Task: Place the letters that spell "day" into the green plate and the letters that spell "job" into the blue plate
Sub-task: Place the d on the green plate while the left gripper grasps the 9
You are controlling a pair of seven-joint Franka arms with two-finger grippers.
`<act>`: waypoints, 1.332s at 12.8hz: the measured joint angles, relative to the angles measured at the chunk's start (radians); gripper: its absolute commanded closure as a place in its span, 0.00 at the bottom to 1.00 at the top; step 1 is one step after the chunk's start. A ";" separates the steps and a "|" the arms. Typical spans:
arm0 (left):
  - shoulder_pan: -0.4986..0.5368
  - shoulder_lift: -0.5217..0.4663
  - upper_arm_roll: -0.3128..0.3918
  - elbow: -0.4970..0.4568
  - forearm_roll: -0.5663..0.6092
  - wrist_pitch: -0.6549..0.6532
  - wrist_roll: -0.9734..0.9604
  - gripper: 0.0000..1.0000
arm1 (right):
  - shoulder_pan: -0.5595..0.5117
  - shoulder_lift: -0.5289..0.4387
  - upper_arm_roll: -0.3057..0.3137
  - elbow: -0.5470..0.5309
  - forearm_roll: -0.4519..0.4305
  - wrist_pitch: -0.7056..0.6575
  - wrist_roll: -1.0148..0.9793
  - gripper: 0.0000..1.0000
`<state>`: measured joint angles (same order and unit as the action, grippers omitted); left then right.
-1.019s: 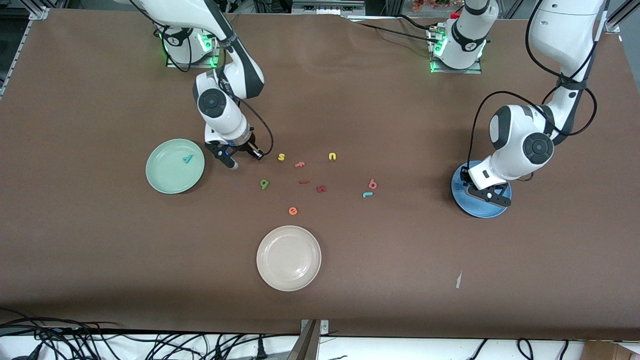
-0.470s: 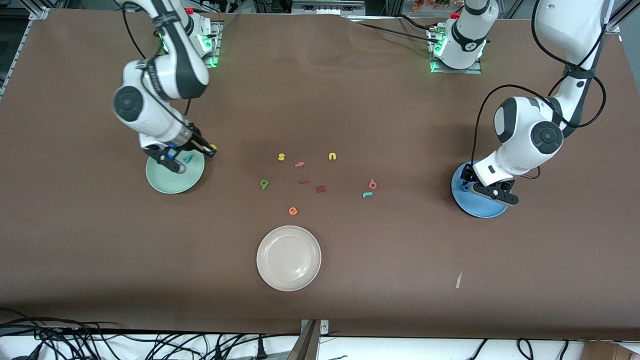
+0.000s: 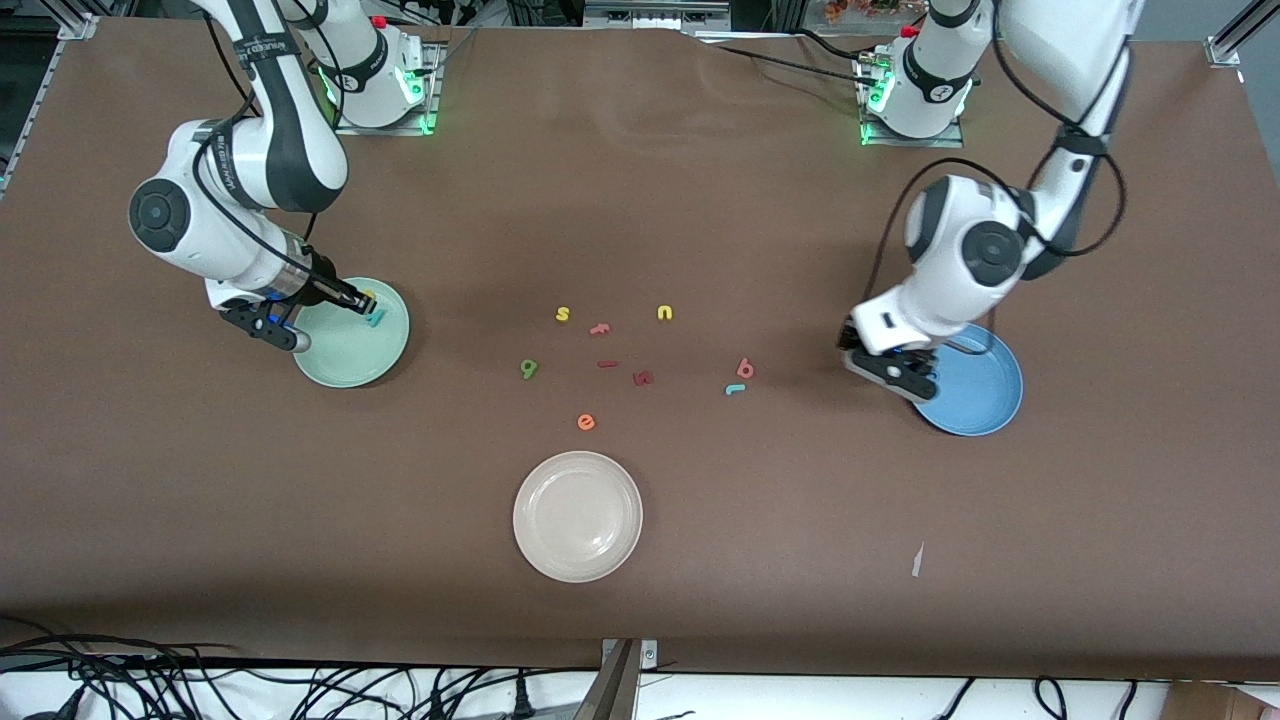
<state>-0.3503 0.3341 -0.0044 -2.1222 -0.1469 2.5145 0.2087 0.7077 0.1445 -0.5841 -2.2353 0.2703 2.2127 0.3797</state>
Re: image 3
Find light green plate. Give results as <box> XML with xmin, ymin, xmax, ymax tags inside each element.
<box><xmin>292</xmin><ymin>277</ymin><xmax>411</xmax><ymax>389</ymax></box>

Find blue plate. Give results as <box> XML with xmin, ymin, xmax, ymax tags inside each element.
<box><xmin>912</xmin><ymin>322</ymin><xmax>1025</xmax><ymax>438</ymax></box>

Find brown table cover sheet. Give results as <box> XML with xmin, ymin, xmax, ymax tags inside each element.
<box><xmin>0</xmin><ymin>18</ymin><xmax>1280</xmax><ymax>681</ymax></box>

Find beige plate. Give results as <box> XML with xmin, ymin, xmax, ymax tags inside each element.
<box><xmin>512</xmin><ymin>450</ymin><xmax>644</xmax><ymax>584</ymax></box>

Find orange artificial flowers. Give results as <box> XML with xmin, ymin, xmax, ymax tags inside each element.
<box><xmin>825</xmin><ymin>0</ymin><xmax>926</xmax><ymax>23</ymax></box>

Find grey power strip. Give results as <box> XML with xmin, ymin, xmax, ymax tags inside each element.
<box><xmin>583</xmin><ymin>0</ymin><xmax>732</xmax><ymax>33</ymax></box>

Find cardboard box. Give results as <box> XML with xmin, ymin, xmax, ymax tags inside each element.
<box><xmin>1165</xmin><ymin>680</ymin><xmax>1280</xmax><ymax>720</ymax></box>

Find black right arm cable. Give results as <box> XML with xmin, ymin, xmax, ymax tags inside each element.
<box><xmin>190</xmin><ymin>10</ymin><xmax>346</xmax><ymax>301</ymax></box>

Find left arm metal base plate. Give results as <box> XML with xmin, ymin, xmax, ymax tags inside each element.
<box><xmin>858</xmin><ymin>50</ymin><xmax>966</xmax><ymax>149</ymax></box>

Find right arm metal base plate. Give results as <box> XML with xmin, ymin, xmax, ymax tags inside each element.
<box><xmin>332</xmin><ymin>40</ymin><xmax>446</xmax><ymax>137</ymax></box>

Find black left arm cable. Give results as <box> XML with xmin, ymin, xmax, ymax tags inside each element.
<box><xmin>865</xmin><ymin>20</ymin><xmax>1129</xmax><ymax>356</ymax></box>

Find aluminium frame rail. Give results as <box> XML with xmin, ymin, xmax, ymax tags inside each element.
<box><xmin>1205</xmin><ymin>0</ymin><xmax>1280</xmax><ymax>176</ymax></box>
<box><xmin>0</xmin><ymin>12</ymin><xmax>101</xmax><ymax>201</ymax></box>

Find black cable to arm base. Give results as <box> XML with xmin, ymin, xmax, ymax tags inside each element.
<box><xmin>690</xmin><ymin>35</ymin><xmax>881</xmax><ymax>86</ymax></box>

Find black tangled floor cables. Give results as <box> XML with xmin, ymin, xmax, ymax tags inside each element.
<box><xmin>0</xmin><ymin>615</ymin><xmax>601</xmax><ymax>720</ymax></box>

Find grey metal post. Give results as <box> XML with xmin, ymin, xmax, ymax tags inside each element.
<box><xmin>575</xmin><ymin>638</ymin><xmax>638</xmax><ymax>720</ymax></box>

